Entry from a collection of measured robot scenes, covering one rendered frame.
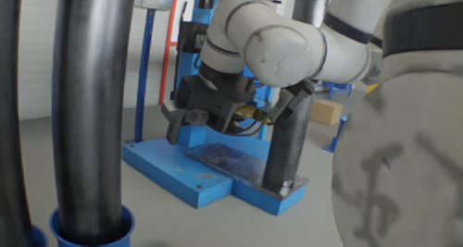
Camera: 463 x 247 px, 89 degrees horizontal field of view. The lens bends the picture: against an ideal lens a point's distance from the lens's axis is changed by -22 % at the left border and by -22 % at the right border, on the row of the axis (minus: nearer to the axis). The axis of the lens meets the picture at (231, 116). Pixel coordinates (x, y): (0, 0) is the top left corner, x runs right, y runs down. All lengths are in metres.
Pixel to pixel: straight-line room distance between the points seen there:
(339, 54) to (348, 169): 0.30
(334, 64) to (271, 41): 0.13
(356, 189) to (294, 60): 0.24
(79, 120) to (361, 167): 0.69
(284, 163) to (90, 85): 1.38
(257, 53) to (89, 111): 0.51
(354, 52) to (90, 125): 0.62
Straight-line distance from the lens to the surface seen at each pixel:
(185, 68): 1.95
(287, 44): 0.38
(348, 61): 0.49
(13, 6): 0.71
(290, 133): 1.81
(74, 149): 0.81
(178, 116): 0.58
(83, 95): 0.76
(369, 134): 0.18
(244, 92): 0.52
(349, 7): 0.47
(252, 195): 1.94
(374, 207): 0.19
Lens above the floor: 0.98
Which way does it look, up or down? 14 degrees down
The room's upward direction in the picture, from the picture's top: 9 degrees clockwise
